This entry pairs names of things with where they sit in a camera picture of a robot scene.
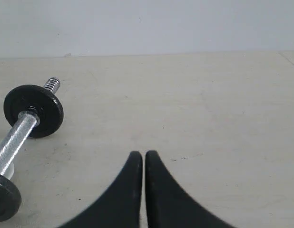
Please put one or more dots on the black weight plate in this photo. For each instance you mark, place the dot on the black weight plate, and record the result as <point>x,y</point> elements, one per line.
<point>37,100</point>
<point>10,199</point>

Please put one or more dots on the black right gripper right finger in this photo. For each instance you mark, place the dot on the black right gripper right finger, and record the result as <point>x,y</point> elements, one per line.
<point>168,205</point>

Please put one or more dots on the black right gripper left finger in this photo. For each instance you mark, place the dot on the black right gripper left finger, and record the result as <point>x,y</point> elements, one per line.
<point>119,205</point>

